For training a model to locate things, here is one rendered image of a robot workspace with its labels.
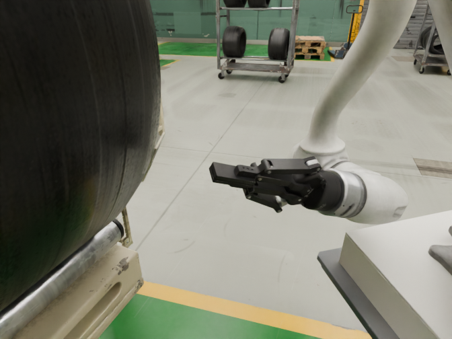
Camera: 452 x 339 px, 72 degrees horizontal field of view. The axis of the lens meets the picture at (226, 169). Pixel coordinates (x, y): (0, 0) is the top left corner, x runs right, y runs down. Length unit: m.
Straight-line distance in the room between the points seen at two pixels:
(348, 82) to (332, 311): 1.19
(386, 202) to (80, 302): 0.54
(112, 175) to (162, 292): 1.36
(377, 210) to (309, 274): 1.13
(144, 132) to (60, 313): 0.28
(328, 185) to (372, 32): 0.25
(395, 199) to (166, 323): 1.14
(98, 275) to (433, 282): 0.62
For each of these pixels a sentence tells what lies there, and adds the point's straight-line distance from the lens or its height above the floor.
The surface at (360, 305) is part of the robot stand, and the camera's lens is 0.79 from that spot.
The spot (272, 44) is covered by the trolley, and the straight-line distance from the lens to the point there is 5.62.
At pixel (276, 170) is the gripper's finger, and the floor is 1.00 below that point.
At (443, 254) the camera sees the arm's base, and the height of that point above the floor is 0.76.
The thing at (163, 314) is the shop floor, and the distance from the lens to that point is 1.57.
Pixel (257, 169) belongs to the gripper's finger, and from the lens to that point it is 0.49.
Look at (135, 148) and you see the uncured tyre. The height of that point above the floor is 1.10.
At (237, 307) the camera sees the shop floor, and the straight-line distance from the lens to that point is 1.56.
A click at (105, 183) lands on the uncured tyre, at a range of 0.31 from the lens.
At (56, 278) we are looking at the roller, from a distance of 0.48.
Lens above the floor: 1.23
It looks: 28 degrees down
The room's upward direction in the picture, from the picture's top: straight up
